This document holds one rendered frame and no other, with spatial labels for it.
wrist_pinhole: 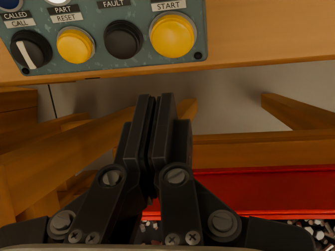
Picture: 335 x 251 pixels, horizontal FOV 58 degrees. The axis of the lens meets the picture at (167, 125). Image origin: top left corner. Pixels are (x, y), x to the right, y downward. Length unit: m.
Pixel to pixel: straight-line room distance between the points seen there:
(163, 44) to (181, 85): 0.94
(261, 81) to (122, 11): 0.97
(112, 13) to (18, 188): 0.31
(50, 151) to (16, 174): 0.09
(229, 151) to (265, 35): 0.15
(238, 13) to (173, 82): 0.92
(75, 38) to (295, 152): 0.25
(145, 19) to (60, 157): 0.38
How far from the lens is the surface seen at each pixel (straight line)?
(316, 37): 0.25
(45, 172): 0.51
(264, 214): 0.25
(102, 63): 0.24
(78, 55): 0.23
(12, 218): 0.44
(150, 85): 1.17
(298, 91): 1.18
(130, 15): 0.21
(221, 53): 0.24
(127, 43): 0.21
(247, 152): 0.35
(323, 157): 0.37
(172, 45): 0.21
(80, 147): 0.62
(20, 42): 0.24
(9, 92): 1.20
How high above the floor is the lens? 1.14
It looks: 77 degrees down
